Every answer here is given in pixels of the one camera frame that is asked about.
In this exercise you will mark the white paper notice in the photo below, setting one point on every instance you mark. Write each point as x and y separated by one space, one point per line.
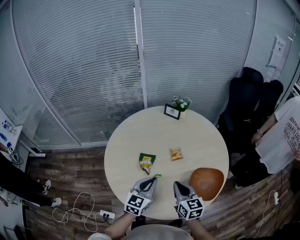
277 52

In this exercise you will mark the green snack packet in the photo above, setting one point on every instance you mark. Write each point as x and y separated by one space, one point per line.
146 162

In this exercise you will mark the person's left forearm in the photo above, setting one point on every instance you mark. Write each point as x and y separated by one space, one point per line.
119 226

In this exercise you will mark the person's grey shirt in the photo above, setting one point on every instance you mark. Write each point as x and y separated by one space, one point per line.
157 233

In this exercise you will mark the black picture frame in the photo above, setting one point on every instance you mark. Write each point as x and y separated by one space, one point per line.
172 111

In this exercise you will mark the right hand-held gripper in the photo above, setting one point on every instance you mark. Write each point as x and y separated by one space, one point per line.
189 208

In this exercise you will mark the brown wooden bowl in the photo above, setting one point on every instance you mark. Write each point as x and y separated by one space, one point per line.
207 182

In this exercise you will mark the orange snack packet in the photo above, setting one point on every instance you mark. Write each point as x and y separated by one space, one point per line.
176 154

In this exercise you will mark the white power strip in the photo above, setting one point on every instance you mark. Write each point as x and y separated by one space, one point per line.
107 214

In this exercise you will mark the potted plant with white flowers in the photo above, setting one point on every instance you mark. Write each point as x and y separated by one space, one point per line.
182 104

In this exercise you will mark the white side desk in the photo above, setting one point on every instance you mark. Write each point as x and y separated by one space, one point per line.
14 134

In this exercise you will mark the black office chair with headrest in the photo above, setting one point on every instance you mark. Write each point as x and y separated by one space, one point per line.
243 98

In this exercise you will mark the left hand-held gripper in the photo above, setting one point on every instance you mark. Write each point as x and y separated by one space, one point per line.
136 204

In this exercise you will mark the person's dark trousers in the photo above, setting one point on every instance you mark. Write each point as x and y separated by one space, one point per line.
138 222

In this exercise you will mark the person's right forearm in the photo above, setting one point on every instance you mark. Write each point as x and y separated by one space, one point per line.
199 230

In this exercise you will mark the small green candy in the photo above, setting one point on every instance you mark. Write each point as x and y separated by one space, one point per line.
158 175

